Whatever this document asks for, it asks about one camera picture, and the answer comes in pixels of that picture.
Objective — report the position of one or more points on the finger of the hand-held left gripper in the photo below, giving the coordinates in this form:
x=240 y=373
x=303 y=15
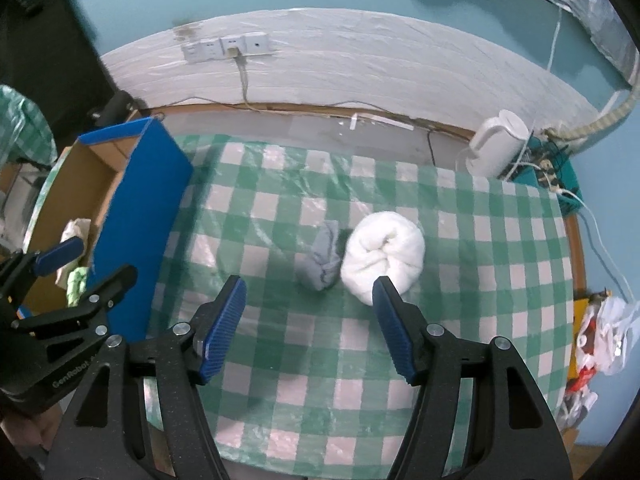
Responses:
x=110 y=287
x=60 y=255

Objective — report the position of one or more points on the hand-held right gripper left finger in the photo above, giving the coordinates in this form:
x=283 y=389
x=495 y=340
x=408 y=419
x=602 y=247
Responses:
x=225 y=325

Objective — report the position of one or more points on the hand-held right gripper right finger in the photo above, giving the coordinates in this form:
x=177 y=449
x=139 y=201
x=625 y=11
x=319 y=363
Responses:
x=395 y=330

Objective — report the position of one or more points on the white towel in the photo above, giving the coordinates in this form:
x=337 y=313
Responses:
x=385 y=250

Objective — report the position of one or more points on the blue-taped cardboard box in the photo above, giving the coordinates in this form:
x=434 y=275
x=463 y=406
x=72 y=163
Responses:
x=145 y=200

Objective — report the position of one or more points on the grey sock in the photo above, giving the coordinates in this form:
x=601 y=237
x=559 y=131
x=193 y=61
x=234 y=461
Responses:
x=320 y=260

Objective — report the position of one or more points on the white blue crumpled cloth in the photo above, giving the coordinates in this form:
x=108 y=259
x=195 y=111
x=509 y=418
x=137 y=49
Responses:
x=75 y=230

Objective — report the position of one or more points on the light green cloth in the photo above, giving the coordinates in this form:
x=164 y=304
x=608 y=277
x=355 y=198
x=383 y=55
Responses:
x=77 y=282

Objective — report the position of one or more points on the green checkered tablecloth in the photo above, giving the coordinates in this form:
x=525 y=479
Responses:
x=25 y=125
x=450 y=260

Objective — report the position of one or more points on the black cylindrical device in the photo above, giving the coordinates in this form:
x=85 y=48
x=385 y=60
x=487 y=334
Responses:
x=116 y=107

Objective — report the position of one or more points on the white plastic strip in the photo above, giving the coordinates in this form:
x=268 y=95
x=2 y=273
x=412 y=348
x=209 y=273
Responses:
x=353 y=122

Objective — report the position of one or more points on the white electric kettle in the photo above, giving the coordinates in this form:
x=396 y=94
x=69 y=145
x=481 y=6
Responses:
x=500 y=142

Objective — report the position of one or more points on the red and white plastic bag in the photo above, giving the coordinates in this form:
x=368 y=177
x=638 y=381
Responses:
x=610 y=335

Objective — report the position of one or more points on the white power strip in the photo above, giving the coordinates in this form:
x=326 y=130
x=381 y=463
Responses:
x=549 y=177

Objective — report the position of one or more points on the black cabinet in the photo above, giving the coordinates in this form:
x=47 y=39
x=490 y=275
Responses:
x=50 y=25

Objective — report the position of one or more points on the silver foil sheet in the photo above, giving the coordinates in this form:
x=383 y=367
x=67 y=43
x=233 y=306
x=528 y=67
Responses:
x=590 y=0

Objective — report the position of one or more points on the white single-hole wall socket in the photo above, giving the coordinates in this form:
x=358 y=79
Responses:
x=257 y=43

